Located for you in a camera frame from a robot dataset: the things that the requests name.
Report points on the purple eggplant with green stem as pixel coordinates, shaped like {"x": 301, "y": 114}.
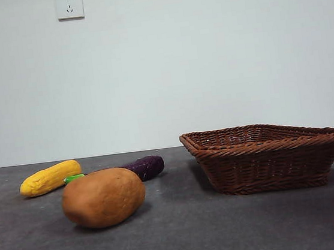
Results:
{"x": 147, "y": 166}

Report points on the brown potato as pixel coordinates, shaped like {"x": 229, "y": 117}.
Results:
{"x": 103, "y": 198}

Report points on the brown woven wicker basket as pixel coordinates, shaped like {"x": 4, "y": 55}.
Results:
{"x": 268, "y": 164}

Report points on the yellow corn cob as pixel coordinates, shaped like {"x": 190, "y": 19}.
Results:
{"x": 49, "y": 179}

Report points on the white wall socket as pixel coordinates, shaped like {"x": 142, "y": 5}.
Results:
{"x": 69, "y": 4}

